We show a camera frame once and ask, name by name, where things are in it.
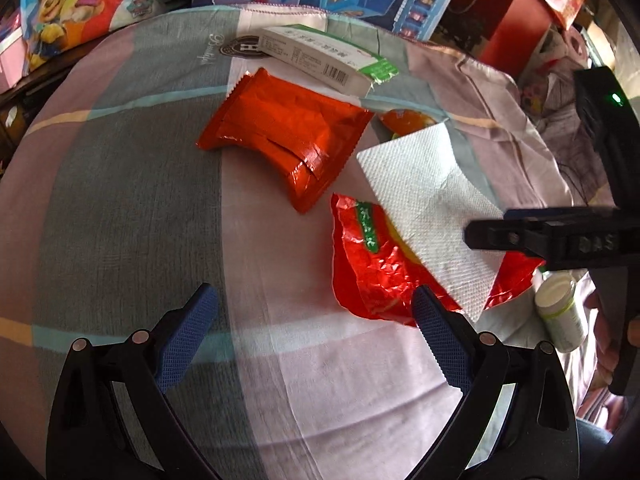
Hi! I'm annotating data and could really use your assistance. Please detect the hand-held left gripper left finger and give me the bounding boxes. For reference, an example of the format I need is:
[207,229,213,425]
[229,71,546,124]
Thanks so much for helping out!
[46,282,221,480]

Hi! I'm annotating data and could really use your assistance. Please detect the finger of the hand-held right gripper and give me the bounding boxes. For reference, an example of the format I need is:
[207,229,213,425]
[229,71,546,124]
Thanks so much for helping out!
[464,218,549,262]
[503,206,619,221]

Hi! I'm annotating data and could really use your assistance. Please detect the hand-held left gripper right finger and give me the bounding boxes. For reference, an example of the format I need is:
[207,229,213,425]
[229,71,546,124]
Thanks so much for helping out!
[407,285,581,480]

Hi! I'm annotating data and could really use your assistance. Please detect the white yogurt bottle green label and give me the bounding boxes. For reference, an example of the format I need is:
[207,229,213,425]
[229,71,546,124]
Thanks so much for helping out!
[534,276,587,354]

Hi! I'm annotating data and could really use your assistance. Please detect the white paper tissue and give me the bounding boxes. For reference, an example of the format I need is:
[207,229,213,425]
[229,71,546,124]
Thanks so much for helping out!
[356,122,507,323]

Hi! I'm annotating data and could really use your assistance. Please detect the red snack packet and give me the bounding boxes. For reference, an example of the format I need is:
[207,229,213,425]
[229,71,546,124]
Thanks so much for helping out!
[330,192,546,328]

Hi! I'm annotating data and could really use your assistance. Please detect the orange foil wrapper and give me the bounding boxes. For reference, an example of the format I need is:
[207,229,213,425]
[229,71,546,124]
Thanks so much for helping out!
[196,66,375,215]

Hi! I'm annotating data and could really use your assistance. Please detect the white and green medicine box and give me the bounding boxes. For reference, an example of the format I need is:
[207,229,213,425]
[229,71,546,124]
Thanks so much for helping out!
[259,25,401,97]

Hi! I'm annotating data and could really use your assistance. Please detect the person's right hand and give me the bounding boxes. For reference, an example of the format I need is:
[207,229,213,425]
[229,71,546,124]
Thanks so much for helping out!
[584,290,621,386]

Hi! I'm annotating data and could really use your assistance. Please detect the grey purple cloth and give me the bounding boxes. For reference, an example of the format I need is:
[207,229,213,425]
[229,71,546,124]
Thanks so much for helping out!
[520,72,616,206]

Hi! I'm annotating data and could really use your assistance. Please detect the small orange snack packet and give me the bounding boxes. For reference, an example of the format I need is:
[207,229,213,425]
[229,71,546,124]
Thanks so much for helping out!
[378,108,443,141]

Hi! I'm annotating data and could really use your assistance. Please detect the person's trousers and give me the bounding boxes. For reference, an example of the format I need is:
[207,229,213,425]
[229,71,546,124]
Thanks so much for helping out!
[575,407,621,466]

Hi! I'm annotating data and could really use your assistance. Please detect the red gift bag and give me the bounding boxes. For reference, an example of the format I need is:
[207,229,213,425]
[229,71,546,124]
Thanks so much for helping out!
[445,0,556,68]

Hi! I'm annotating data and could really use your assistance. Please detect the pink gift box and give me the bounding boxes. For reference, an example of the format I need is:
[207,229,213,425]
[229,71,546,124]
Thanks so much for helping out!
[0,12,26,91]

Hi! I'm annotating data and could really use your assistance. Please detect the cartoon printed gift bag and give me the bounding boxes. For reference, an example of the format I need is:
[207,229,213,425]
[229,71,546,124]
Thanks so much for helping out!
[20,0,163,73]

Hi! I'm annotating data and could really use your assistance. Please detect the black cord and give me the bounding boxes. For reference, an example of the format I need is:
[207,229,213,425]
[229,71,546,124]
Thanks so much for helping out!
[557,160,588,196]

